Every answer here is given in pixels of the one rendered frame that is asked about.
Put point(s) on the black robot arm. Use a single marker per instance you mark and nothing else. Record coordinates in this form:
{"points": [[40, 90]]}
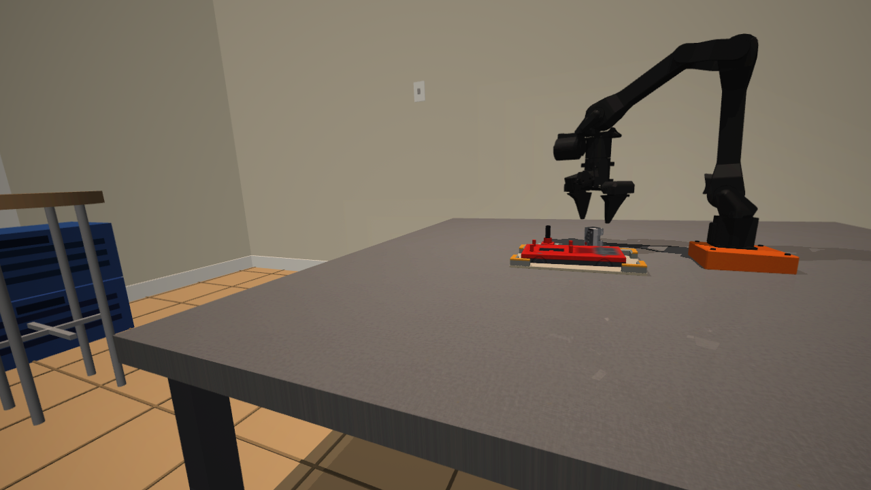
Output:
{"points": [[735, 59]]}

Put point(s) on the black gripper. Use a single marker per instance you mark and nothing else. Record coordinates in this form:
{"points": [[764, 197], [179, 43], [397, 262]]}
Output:
{"points": [[616, 192]]}

